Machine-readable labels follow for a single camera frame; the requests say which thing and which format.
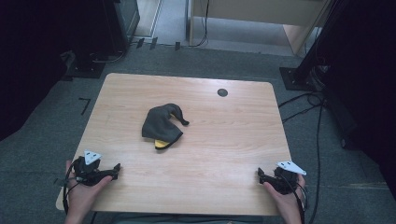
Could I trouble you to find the left hand-held gripper black cable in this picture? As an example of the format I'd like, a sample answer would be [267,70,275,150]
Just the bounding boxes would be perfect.
[61,159,82,217]

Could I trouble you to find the black floor cable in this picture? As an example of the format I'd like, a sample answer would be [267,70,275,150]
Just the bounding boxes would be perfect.
[277,91,327,224]

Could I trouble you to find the person's right hand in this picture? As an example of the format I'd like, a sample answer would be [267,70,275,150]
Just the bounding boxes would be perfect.
[262,174,307,220]

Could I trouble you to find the black metal stand with base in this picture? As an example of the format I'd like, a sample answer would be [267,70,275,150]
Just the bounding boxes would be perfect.
[278,0,347,92]

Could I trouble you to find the grey yellow cloth black trim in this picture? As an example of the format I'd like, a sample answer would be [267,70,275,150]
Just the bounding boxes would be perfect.
[141,103,191,151]

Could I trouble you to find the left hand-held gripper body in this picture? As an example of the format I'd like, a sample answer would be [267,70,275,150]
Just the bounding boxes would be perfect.
[73,149,109,188]

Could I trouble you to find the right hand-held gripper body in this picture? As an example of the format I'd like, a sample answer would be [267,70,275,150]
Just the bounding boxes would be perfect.
[266,161,308,196]

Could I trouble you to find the person's left hand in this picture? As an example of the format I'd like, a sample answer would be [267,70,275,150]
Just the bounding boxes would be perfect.
[64,160,114,217]

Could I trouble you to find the right hand-held gripper black cable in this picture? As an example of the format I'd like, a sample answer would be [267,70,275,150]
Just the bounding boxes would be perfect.
[278,174,310,224]

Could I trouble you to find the black cabinet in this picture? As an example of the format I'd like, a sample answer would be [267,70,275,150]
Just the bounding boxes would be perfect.
[60,0,141,80]

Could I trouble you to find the hand-held gripper black cable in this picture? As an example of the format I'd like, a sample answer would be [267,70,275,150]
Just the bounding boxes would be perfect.
[278,174,310,224]
[61,159,82,217]

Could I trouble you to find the black angled floor tape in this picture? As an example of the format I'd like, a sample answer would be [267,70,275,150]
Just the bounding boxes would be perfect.
[78,97,92,117]

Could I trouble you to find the black hanging cable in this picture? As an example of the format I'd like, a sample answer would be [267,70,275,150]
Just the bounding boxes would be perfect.
[186,0,210,49]

